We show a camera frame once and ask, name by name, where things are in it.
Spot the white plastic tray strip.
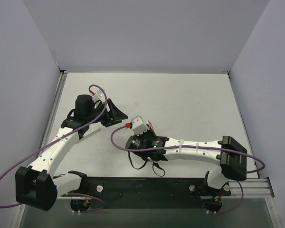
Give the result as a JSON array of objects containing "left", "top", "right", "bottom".
[{"left": 82, "top": 126, "right": 101, "bottom": 140}]

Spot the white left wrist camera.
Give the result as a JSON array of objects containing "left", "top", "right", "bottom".
[{"left": 93, "top": 90, "right": 105, "bottom": 102}]

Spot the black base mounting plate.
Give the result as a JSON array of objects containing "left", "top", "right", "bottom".
[{"left": 67, "top": 177, "right": 231, "bottom": 212}]

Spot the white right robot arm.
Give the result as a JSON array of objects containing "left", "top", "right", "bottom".
[{"left": 125, "top": 135, "right": 247, "bottom": 190}]

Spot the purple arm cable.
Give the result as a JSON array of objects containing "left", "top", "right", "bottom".
[
  {"left": 110, "top": 125, "right": 265, "bottom": 216},
  {"left": 0, "top": 84, "right": 109, "bottom": 207}
]

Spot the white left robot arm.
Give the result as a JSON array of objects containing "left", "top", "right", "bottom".
[{"left": 15, "top": 95, "right": 128, "bottom": 211}]

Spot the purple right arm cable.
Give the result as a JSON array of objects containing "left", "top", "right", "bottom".
[{"left": 110, "top": 125, "right": 265, "bottom": 216}]

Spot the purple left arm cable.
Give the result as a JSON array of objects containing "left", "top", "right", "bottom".
[{"left": 0, "top": 84, "right": 109, "bottom": 207}]

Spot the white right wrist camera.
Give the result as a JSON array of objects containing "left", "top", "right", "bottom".
[{"left": 131, "top": 115, "right": 150, "bottom": 135}]

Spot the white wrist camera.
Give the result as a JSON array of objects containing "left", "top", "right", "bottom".
[
  {"left": 93, "top": 90, "right": 105, "bottom": 102},
  {"left": 131, "top": 115, "right": 150, "bottom": 135}
]

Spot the aluminium frame rail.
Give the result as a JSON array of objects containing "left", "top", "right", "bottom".
[{"left": 229, "top": 177, "right": 275, "bottom": 198}]

